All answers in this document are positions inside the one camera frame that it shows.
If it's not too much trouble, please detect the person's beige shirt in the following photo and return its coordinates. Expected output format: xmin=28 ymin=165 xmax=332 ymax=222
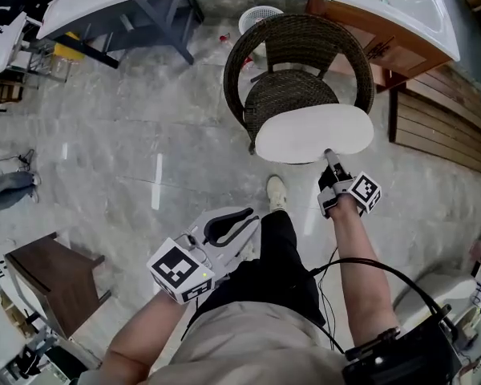
xmin=143 ymin=301 xmax=348 ymax=385

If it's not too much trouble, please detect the dark grey metal frame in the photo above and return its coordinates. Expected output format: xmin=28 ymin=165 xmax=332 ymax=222
xmin=79 ymin=0 xmax=205 ymax=70

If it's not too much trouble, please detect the thin black floor cable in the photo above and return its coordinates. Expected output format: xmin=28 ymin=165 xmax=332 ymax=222
xmin=0 ymin=148 xmax=37 ymax=168

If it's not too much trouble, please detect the person's right forearm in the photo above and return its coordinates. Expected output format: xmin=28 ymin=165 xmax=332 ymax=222
xmin=328 ymin=194 xmax=402 ymax=352

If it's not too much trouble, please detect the dark wicker chair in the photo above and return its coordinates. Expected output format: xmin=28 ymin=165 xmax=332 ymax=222
xmin=223 ymin=13 xmax=376 ymax=156

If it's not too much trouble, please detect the white oval cushion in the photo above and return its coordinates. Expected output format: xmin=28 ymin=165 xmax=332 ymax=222
xmin=254 ymin=103 xmax=375 ymax=164

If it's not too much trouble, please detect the wooden slat panel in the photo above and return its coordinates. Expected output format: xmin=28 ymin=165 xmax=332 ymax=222
xmin=388 ymin=64 xmax=481 ymax=180

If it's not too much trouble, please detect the white basin on wooden cabinet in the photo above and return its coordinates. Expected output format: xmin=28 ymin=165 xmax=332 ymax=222
xmin=318 ymin=0 xmax=463 ymax=63

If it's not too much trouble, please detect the white plastic mesh basket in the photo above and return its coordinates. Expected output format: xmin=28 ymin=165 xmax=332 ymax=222
xmin=238 ymin=5 xmax=285 ymax=70

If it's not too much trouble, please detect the person's black shorts leg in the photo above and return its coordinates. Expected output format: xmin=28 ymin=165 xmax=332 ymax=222
xmin=186 ymin=210 xmax=326 ymax=338

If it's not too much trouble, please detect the brown wooden cabinet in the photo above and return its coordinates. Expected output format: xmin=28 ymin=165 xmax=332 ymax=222
xmin=305 ymin=0 xmax=455 ymax=94

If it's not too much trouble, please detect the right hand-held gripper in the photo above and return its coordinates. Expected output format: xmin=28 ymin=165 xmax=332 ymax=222
xmin=317 ymin=148 xmax=382 ymax=219

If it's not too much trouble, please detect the person's left forearm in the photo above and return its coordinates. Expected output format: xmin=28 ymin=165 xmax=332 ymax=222
xmin=98 ymin=290 xmax=189 ymax=385

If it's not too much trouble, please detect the white ceramic fixture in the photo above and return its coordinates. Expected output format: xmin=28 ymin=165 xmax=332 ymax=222
xmin=393 ymin=269 xmax=481 ymax=338

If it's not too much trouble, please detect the dark brown wooden stool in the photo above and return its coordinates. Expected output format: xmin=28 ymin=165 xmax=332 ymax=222
xmin=4 ymin=233 xmax=112 ymax=340

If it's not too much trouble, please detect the white basin on grey frame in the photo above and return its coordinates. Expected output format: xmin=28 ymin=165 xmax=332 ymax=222
xmin=35 ymin=0 xmax=148 ymax=42

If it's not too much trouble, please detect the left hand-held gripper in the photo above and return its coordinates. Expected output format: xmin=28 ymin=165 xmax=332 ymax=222
xmin=146 ymin=205 xmax=261 ymax=305

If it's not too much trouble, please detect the person's white shoe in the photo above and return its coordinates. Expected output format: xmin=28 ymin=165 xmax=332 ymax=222
xmin=265 ymin=175 xmax=288 ymax=213

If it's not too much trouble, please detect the yellow box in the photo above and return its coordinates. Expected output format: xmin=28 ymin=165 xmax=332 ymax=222
xmin=51 ymin=31 xmax=86 ymax=62

